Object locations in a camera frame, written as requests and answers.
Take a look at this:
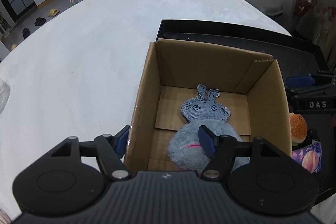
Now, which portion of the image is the burger plush toy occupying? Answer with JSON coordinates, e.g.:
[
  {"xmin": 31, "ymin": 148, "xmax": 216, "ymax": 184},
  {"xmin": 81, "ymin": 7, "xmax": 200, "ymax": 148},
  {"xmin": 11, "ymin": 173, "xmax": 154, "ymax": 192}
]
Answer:
[{"xmin": 289, "ymin": 113, "xmax": 308, "ymax": 146}]

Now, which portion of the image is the black slipper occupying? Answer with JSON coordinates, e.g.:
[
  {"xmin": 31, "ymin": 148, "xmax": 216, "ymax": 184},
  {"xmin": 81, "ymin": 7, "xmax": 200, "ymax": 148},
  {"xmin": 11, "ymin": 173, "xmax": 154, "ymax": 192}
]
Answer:
[
  {"xmin": 34, "ymin": 17, "xmax": 46, "ymax": 27},
  {"xmin": 22, "ymin": 28, "xmax": 31, "ymax": 39}
]

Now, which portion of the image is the black shallow tray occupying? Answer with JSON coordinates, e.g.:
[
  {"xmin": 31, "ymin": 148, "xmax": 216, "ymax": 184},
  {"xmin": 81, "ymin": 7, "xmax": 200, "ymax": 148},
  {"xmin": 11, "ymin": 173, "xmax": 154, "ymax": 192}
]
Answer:
[{"xmin": 157, "ymin": 19, "xmax": 335, "ymax": 203}]

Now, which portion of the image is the denim bunny soft toy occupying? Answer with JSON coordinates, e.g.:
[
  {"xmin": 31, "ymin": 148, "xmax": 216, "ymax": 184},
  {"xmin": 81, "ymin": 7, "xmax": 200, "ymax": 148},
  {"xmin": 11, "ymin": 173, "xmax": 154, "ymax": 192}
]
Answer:
[{"xmin": 181, "ymin": 84, "xmax": 231, "ymax": 123}]

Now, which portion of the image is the brown cardboard box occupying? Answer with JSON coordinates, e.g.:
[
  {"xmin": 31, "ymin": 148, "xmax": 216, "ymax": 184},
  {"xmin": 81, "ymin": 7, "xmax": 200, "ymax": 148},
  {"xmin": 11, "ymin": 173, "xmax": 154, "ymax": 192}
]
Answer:
[{"xmin": 125, "ymin": 39, "xmax": 291, "ymax": 173}]

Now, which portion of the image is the grey fluffy plush toy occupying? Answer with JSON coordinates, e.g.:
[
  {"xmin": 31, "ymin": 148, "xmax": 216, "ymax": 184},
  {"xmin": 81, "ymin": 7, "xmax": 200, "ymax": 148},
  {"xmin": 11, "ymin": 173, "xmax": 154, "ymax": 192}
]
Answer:
[{"xmin": 167, "ymin": 119, "xmax": 242, "ymax": 173}]

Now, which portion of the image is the purple planet pattern pouch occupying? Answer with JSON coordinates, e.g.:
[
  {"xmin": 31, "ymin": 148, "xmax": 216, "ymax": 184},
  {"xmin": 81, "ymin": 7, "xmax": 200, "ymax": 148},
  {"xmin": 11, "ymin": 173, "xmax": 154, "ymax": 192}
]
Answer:
[{"xmin": 291, "ymin": 141, "xmax": 322, "ymax": 173}]

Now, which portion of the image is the yellow slipper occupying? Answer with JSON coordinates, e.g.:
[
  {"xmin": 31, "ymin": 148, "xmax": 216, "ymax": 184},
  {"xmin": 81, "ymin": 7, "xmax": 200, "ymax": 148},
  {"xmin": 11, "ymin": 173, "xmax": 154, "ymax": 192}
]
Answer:
[{"xmin": 47, "ymin": 9, "xmax": 60, "ymax": 17}]

